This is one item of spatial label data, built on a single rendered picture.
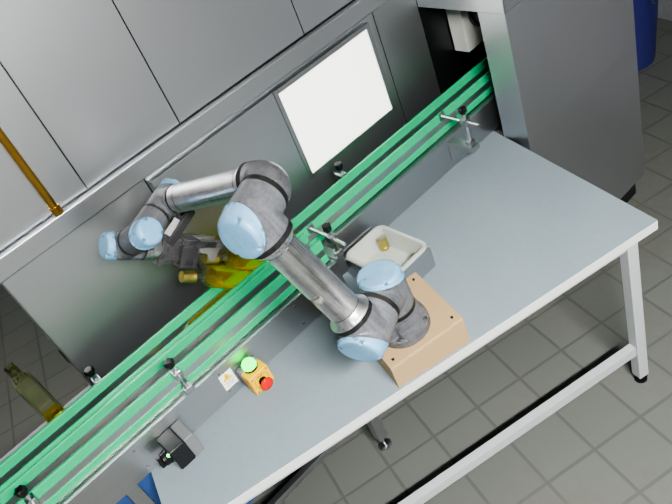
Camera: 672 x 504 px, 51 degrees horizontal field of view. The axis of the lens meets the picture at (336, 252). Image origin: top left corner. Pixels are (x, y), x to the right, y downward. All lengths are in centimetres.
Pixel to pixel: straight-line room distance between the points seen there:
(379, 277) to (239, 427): 61
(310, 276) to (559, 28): 142
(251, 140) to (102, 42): 53
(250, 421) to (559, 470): 110
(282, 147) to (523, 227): 80
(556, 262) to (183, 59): 120
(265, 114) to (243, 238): 77
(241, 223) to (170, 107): 68
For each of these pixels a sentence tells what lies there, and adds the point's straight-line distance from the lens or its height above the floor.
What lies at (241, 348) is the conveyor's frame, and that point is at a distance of 206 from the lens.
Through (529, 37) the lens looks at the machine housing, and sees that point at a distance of 251.
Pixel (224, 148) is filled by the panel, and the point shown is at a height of 127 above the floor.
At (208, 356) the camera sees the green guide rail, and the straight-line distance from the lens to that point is 203.
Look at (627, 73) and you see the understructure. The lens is 310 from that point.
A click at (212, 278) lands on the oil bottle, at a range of 207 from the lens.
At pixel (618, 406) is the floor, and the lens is 271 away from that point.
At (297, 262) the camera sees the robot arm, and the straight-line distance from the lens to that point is 157.
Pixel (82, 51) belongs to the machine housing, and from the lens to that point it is 195.
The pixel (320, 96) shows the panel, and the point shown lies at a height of 121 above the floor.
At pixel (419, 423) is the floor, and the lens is 279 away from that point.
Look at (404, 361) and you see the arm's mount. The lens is 187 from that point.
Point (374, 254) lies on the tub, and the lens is 230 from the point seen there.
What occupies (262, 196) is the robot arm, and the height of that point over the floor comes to 143.
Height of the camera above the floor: 222
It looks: 38 degrees down
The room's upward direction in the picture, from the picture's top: 24 degrees counter-clockwise
